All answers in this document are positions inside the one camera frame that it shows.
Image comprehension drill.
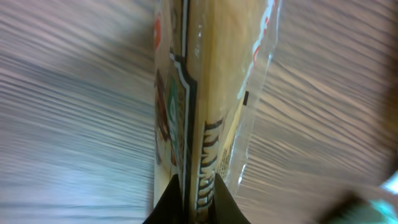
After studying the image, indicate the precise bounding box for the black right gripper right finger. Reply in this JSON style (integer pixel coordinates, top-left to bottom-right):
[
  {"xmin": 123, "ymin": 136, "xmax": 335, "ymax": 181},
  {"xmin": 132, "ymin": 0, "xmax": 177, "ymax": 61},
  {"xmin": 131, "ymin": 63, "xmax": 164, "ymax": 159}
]
[{"xmin": 210, "ymin": 174, "xmax": 250, "ymax": 224}]

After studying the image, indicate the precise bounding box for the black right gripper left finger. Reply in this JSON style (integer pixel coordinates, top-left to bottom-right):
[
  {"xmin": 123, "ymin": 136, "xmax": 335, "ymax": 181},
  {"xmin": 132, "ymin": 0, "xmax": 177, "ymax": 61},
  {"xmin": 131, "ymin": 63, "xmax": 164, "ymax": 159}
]
[{"xmin": 142, "ymin": 174, "xmax": 184, "ymax": 224}]

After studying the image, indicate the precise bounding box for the teal snack wrapper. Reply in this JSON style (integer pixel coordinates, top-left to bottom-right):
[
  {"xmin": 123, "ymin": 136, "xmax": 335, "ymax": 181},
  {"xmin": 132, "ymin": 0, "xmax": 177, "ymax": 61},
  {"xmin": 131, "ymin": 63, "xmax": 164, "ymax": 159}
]
[{"xmin": 323, "ymin": 169, "xmax": 398, "ymax": 224}]

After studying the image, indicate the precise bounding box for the orange spaghetti packet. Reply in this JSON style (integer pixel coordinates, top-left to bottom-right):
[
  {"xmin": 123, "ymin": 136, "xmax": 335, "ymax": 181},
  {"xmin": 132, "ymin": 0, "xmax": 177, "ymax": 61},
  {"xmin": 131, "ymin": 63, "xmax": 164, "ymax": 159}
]
[{"xmin": 154, "ymin": 0, "xmax": 281, "ymax": 223}]

